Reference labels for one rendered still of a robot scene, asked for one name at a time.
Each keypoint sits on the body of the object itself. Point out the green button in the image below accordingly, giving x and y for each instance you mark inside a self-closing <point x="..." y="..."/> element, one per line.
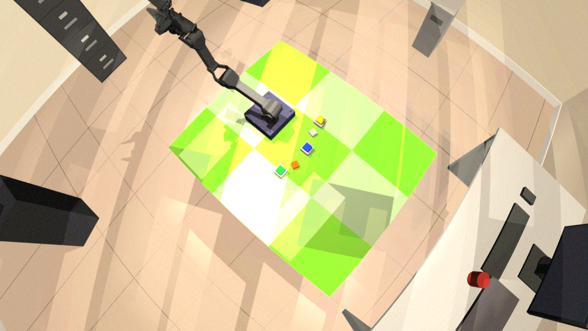
<point x="280" y="171"/>

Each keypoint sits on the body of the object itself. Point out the orange square block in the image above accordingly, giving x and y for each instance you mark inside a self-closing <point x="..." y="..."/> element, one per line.
<point x="295" y="164"/>

